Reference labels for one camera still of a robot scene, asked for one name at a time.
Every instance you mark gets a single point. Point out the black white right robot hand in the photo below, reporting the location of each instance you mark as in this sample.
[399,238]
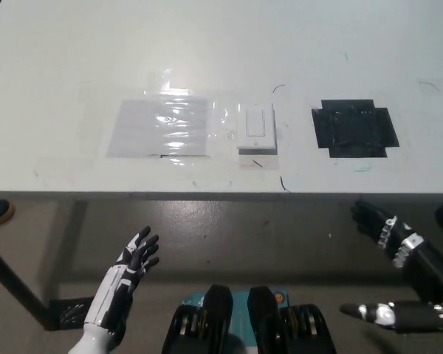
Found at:
[432,280]

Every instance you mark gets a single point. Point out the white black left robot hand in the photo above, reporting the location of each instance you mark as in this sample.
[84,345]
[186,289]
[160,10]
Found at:
[112,291]

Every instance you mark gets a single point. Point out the black table foot plate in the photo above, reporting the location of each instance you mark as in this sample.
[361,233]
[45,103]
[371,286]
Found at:
[68,313]

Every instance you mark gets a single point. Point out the grey upright table leg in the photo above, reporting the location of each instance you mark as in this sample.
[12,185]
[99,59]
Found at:
[72,250]

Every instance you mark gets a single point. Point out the black tape patch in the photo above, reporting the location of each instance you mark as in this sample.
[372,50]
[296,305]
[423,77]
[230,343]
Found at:
[354,127]

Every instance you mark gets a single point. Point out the clear plastic film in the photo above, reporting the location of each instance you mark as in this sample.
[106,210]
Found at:
[223,118]

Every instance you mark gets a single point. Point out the clear tape strip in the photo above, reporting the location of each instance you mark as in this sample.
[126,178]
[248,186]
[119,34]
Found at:
[166,81]

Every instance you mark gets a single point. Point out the white wall light switch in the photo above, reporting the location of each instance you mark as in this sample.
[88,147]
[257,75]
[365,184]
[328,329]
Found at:
[256,127]

